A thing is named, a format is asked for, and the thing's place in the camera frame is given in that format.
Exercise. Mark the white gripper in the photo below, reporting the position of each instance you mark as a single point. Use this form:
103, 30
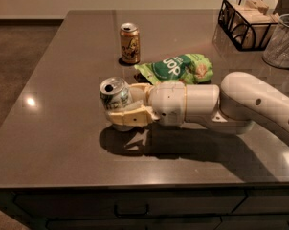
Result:
167, 103

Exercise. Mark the white green 7up can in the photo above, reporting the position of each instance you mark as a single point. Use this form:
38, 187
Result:
115, 93

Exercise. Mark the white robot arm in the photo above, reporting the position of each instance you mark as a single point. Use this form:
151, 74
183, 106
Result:
231, 107

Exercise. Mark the gold orange soda can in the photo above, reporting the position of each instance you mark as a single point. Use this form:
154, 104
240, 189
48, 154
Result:
130, 43

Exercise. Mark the green snack chip bag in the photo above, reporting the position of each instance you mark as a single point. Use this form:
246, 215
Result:
186, 68

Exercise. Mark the napkins in basket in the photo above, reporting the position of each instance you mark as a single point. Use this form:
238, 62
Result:
252, 24

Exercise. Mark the clear glass cup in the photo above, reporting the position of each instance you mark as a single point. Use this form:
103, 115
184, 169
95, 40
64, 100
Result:
276, 53

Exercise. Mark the dark drawer handle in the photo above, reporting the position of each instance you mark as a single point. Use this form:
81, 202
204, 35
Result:
130, 209

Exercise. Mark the black wire basket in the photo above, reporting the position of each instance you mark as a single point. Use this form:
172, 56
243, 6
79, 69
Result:
224, 21

